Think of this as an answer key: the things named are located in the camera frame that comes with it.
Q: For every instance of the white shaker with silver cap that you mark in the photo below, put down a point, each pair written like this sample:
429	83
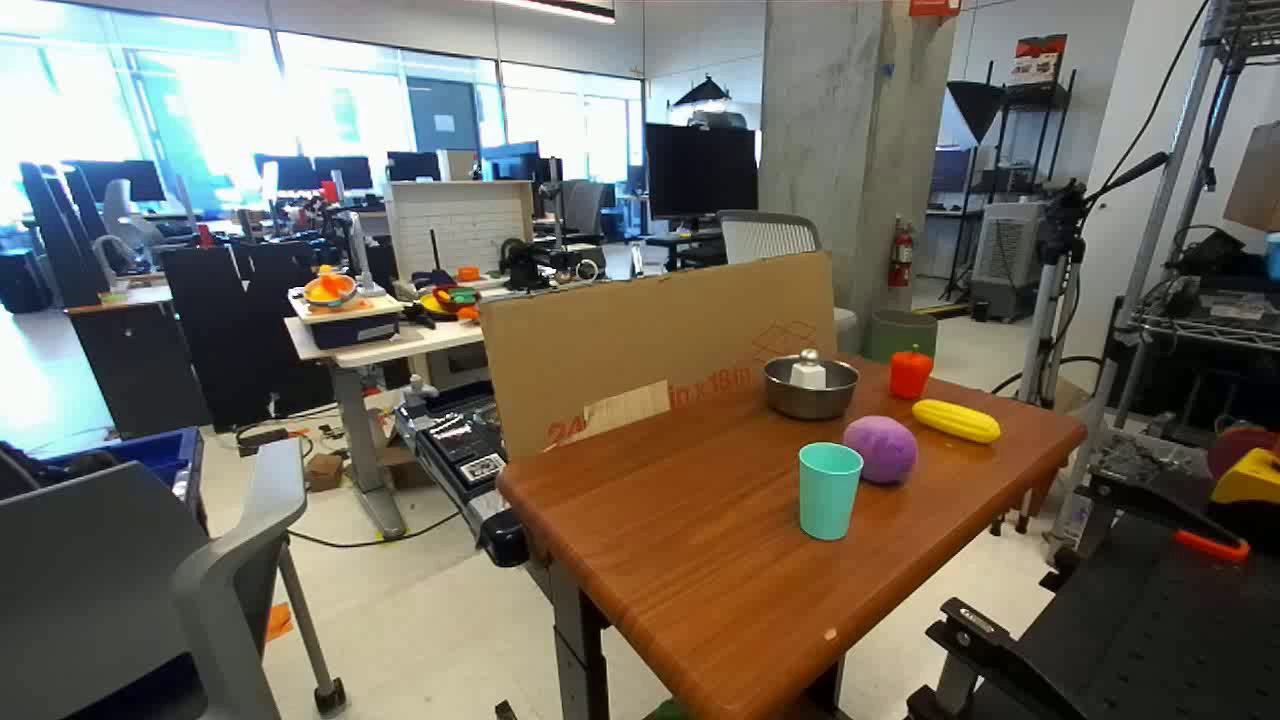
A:
807	374

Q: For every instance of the silver metal bowl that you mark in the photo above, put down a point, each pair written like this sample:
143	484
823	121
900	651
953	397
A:
808	397

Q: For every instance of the brown cardboard board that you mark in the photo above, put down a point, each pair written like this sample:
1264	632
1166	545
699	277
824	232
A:
624	351

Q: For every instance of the black monitor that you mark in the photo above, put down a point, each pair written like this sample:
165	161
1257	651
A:
699	170

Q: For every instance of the white board panel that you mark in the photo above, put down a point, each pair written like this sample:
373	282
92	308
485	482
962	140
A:
461	225

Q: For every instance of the teal plastic cup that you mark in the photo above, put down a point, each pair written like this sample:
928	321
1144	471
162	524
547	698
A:
829	496

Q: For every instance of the purple plush toy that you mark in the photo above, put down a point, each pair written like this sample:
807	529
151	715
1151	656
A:
881	450

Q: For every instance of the white desk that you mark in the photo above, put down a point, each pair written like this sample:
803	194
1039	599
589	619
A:
381	351

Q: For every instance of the green grey box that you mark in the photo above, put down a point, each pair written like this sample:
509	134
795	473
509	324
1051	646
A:
900	335

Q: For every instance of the red toy bell pepper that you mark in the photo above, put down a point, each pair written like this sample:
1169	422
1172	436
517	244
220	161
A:
908	377

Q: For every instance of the red fire extinguisher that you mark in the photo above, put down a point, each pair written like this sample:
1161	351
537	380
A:
900	259

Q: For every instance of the black table leg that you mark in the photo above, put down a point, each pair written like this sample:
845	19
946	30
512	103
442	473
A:
579	643

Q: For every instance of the flat tray box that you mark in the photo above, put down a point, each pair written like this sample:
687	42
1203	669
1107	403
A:
349	316

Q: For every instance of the yellow toy corn cob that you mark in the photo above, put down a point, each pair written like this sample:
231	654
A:
957	422

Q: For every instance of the orange toy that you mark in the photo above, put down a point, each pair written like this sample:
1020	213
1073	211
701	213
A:
329	286

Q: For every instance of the red white sign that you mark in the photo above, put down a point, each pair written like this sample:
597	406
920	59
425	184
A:
1039	59

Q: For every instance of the blue bin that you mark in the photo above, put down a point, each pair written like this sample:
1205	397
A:
135	458

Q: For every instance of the metal shelf rack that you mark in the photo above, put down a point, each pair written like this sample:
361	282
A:
1205	303

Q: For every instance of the black equipment platform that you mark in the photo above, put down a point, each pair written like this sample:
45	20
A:
1144	627

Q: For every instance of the grey office chair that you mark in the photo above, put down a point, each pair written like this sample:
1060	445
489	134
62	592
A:
92	584

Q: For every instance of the yellow plastic object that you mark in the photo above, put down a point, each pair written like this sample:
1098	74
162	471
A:
1249	482

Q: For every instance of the camera on tripod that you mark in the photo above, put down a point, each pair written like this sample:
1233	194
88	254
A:
1060	254

